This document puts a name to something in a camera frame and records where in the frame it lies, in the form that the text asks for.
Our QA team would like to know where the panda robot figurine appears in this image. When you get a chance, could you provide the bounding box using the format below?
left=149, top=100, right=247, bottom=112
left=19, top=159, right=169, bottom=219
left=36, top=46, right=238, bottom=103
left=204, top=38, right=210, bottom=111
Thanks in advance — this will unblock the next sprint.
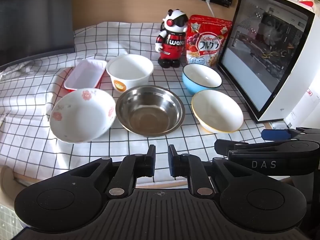
left=155, top=9, right=189, bottom=68

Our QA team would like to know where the red cereal bag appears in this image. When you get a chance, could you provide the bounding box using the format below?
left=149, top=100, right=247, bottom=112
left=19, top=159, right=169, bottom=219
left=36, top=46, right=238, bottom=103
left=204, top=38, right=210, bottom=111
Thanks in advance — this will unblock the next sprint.
left=186, top=14, right=233, bottom=69

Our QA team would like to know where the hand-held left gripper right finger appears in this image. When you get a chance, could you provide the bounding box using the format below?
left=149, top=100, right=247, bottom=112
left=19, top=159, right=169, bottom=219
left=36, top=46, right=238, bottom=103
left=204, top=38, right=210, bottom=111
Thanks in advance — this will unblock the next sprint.
left=168, top=144, right=241, bottom=197

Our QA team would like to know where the white red figurine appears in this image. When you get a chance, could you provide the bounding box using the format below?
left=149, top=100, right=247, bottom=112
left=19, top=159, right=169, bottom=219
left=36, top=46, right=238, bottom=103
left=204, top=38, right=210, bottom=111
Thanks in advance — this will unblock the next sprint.
left=291, top=0, right=316, bottom=12

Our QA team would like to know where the cream leather cushion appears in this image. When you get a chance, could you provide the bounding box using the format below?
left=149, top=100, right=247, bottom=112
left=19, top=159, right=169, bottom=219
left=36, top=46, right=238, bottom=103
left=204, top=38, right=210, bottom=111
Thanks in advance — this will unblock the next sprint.
left=0, top=165, right=20, bottom=188

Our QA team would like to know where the white paper bowl orange logo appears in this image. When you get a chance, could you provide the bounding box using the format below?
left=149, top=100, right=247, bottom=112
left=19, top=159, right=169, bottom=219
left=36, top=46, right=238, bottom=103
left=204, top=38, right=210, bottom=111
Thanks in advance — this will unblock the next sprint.
left=106, top=54, right=154, bottom=92

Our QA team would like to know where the red rectangular tray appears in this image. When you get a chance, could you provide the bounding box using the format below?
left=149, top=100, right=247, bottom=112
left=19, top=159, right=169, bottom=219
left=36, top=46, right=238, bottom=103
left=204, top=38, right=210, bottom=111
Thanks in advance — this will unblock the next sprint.
left=64, top=59, right=108, bottom=92

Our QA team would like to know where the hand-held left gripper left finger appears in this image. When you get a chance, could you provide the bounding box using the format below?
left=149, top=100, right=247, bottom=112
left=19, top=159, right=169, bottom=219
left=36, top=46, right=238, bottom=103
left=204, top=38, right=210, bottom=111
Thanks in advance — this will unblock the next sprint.
left=68, top=144, right=156, bottom=198

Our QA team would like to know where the stainless steel bowl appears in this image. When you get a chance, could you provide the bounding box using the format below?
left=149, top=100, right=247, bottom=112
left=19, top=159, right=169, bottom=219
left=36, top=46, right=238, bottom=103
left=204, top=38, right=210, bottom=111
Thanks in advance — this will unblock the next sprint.
left=115, top=85, right=186, bottom=138

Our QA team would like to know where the black computer monitor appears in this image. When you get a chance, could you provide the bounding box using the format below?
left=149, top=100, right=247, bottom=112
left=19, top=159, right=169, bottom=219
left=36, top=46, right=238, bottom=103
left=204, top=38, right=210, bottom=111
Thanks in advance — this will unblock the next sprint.
left=0, top=0, right=76, bottom=64

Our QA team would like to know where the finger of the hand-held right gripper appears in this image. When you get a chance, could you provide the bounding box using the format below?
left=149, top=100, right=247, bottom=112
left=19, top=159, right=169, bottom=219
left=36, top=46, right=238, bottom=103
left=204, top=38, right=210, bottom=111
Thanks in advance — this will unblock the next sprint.
left=261, top=127, right=320, bottom=142
left=214, top=138, right=250, bottom=157

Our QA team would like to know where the white black checkered tablecloth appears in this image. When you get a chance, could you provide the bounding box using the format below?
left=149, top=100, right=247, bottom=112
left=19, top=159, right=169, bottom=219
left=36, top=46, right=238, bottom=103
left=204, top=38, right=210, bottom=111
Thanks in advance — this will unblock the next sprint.
left=0, top=21, right=295, bottom=181

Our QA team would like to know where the white floral bowl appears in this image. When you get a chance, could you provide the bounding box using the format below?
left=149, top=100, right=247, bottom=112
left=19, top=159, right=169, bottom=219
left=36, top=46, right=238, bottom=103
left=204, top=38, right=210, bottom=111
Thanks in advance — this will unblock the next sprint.
left=49, top=88, right=117, bottom=144

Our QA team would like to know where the blue ceramic bowl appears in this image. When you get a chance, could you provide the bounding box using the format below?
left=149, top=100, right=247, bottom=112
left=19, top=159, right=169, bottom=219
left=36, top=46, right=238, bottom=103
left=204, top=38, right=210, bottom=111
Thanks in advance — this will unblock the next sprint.
left=182, top=63, right=223, bottom=96

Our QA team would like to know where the microwave oven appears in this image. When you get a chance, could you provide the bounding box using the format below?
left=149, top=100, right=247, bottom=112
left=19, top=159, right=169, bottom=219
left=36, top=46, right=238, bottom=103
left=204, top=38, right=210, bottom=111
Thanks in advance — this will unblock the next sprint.
left=217, top=0, right=320, bottom=123

